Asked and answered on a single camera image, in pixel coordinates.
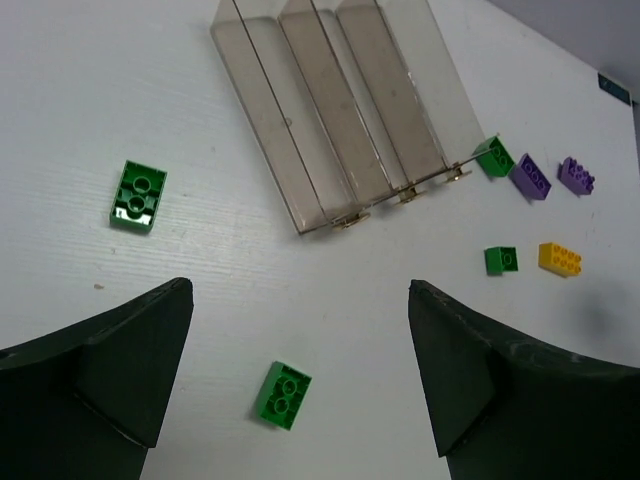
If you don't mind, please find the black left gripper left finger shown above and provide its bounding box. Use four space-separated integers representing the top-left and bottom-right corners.
1 277 193 479

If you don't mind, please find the purple lego brick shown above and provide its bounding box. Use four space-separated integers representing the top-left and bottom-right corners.
558 157 595 196
509 153 551 201

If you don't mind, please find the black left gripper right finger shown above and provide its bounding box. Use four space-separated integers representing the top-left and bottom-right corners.
408 280 639 479

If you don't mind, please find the clear bin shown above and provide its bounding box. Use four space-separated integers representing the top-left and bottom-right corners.
335 1 486 183
278 1 425 208
210 1 368 234

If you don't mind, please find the dark label sticker right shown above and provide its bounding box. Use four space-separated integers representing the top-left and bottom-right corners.
597 73 633 106

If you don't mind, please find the clear right bin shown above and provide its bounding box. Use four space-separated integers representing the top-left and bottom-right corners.
335 1 486 183

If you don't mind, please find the clear left bin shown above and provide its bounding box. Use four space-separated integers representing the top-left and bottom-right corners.
210 1 368 234

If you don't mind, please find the yellow rectangular lego brick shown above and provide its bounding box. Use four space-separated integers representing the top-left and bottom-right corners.
538 242 582 278

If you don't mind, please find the small green lego brick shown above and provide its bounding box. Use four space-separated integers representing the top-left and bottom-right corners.
484 246 519 276

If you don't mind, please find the clear middle bin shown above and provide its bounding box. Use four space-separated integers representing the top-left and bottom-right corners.
278 1 425 208

